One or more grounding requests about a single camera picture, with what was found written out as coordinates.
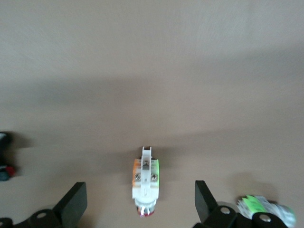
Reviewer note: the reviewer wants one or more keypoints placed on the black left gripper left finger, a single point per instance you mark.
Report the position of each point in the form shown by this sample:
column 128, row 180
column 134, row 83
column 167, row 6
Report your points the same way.
column 72, row 204

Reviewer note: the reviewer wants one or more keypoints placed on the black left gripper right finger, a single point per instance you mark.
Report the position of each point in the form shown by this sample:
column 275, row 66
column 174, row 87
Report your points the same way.
column 204, row 204

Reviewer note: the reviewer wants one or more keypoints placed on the red push button switch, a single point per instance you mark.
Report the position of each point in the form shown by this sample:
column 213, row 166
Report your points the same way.
column 145, row 187

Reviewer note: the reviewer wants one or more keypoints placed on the black square push button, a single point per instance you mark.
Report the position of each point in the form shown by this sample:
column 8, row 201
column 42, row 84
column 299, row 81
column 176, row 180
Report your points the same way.
column 5, row 152

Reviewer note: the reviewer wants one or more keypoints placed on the green push button switch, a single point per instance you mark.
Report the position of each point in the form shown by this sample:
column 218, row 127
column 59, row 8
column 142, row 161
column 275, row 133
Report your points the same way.
column 256, row 205

